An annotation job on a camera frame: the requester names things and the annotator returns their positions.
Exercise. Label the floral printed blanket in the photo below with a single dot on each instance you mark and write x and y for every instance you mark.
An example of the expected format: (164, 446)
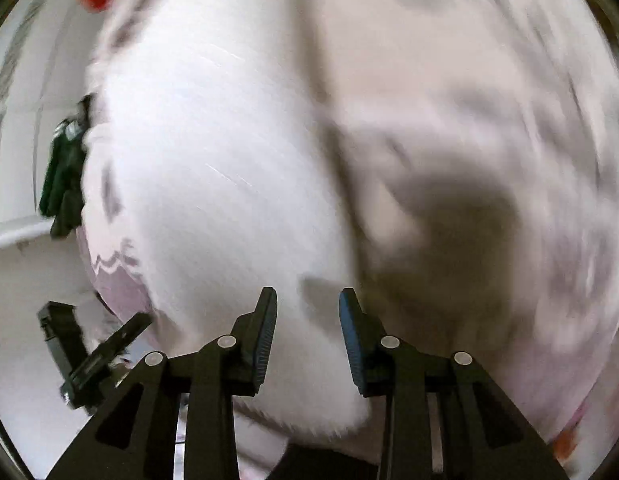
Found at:
(489, 110)

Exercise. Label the white fuzzy knit sweater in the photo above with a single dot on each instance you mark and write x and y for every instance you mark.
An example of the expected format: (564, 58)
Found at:
(214, 160)

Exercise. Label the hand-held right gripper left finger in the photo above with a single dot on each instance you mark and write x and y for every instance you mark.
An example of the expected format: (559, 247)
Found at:
(263, 341)

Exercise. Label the dark green cloth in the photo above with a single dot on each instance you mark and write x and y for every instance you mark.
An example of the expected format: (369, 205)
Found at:
(64, 180)

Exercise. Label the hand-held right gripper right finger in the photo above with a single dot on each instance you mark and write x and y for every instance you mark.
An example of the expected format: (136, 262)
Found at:
(352, 346)

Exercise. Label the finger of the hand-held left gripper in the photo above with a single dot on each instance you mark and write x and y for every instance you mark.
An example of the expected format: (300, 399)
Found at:
(109, 352)
(64, 340)

